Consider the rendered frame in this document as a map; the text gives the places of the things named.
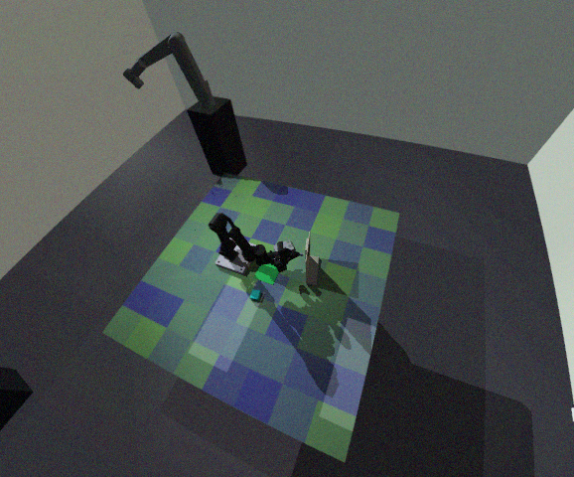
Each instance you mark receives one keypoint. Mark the green square patch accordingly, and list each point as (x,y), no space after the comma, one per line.
(266,273)

